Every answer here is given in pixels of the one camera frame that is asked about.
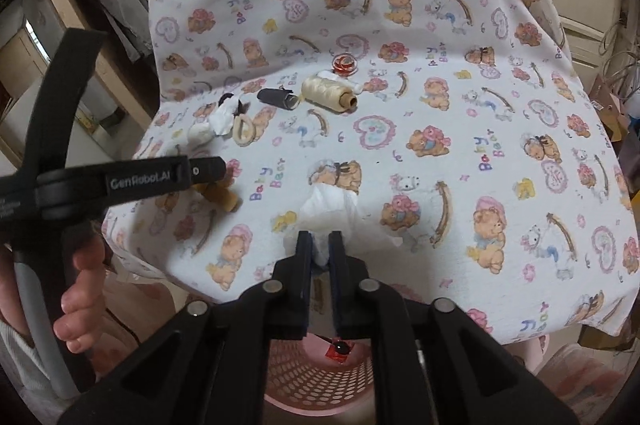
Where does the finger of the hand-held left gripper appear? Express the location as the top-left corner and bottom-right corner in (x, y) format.
(189, 156), (229, 186)

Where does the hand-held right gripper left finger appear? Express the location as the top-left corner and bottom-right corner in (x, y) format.
(57, 231), (314, 425)

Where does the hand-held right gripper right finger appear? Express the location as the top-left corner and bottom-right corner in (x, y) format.
(329, 231), (581, 425)

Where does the large white tissue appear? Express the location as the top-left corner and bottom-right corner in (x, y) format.
(282, 184), (406, 268)

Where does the small black roll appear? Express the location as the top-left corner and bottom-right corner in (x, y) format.
(256, 86), (299, 110)

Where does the pink mesh basket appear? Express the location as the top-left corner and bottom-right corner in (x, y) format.
(262, 330), (381, 425)

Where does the person's left hand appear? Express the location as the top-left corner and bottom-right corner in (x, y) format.
(52, 236), (108, 354)

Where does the small white paper wad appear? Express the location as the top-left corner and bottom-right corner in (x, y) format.
(187, 125), (216, 148)

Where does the crumpled white tissue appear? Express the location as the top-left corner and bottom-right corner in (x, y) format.
(207, 99), (247, 136)

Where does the red wrapper scrap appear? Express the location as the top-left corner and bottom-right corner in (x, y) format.
(325, 339), (354, 364)

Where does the cream thread spool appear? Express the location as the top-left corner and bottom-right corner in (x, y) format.
(300, 72), (360, 113)

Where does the bear printed blanket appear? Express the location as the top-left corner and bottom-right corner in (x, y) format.
(100, 0), (640, 341)

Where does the pink patterned rug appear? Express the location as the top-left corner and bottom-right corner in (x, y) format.
(537, 342), (638, 425)

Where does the cardboard box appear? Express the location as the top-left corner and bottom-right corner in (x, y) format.
(587, 77), (640, 158)

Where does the beige ring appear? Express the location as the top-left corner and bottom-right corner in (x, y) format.
(231, 114), (258, 148)

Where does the wooden shelf frame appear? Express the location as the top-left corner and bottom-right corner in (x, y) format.
(30, 0), (163, 128)

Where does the bundle of cables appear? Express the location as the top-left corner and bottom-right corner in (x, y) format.
(597, 12), (640, 83)

